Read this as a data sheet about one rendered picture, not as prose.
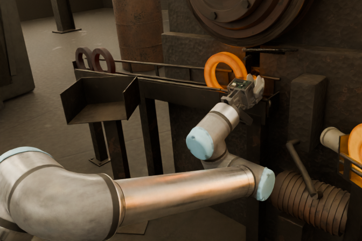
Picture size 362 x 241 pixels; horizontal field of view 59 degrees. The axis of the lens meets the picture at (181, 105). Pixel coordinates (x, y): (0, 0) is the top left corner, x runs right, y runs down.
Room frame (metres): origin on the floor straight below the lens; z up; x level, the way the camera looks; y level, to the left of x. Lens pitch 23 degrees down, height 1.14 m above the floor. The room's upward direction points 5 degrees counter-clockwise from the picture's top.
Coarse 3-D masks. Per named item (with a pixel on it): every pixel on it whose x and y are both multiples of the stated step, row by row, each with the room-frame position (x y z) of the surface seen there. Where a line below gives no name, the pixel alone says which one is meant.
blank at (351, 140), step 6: (360, 126) 0.67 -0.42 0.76; (354, 132) 0.68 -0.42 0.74; (360, 132) 0.66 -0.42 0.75; (354, 138) 0.68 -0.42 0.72; (360, 138) 0.66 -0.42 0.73; (348, 144) 0.70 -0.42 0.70; (354, 144) 0.68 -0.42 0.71; (360, 144) 0.66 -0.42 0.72; (354, 150) 0.67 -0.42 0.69; (360, 150) 0.66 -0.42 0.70; (354, 156) 0.67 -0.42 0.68; (360, 156) 0.65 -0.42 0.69; (360, 162) 0.65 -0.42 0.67
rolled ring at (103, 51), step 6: (96, 48) 1.73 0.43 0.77; (102, 48) 1.71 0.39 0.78; (96, 54) 1.74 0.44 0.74; (102, 54) 1.69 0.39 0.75; (108, 54) 1.68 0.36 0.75; (96, 60) 1.77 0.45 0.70; (108, 60) 1.66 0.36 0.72; (96, 66) 1.76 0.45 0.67; (108, 66) 1.67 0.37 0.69; (114, 66) 1.67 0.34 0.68; (108, 72) 1.67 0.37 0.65; (114, 72) 1.68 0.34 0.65
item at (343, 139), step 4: (340, 136) 0.70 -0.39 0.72; (344, 136) 0.70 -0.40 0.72; (348, 136) 0.70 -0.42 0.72; (340, 140) 0.70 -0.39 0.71; (344, 140) 0.70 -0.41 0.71; (348, 140) 0.70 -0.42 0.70; (340, 144) 0.70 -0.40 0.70; (344, 144) 0.70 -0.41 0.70; (340, 148) 0.70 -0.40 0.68; (344, 148) 0.70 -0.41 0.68; (340, 152) 0.69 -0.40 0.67; (344, 152) 0.70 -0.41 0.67; (348, 152) 0.70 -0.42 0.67; (340, 164) 0.69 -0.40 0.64; (340, 168) 0.69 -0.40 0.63
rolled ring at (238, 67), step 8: (216, 56) 1.15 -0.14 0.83; (224, 56) 1.12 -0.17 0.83; (232, 56) 1.11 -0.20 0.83; (208, 64) 1.18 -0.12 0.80; (216, 64) 1.18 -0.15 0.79; (232, 64) 1.10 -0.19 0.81; (240, 64) 1.09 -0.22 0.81; (208, 72) 1.18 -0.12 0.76; (240, 72) 1.07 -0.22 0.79; (208, 80) 1.18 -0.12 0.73; (216, 80) 1.19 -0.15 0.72
